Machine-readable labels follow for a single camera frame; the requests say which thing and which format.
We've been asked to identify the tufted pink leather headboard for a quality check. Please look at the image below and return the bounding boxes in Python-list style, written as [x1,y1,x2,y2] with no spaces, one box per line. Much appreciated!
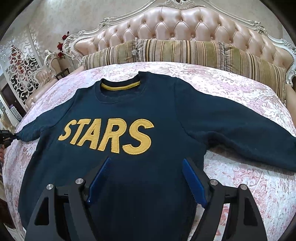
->
[63,1,295,85]

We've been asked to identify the white carved lattice screen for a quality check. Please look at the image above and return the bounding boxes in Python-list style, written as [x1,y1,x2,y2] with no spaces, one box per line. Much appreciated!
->
[1,25,45,107]

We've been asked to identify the operator left hand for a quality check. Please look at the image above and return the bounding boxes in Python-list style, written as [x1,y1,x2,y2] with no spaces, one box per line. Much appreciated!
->
[0,145,5,163]

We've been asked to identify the navy STARS sweatshirt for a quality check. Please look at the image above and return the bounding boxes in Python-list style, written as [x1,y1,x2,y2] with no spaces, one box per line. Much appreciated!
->
[18,72,295,240]

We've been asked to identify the red artificial flowers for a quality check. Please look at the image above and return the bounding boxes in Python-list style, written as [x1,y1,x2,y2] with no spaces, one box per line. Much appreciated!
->
[57,31,70,59]

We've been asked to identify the pink leather armchair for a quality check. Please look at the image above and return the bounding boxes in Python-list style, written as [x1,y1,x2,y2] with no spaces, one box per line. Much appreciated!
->
[25,50,62,110]

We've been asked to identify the striped olive bolster pillow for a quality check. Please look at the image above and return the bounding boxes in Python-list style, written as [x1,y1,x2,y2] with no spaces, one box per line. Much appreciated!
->
[82,38,229,70]

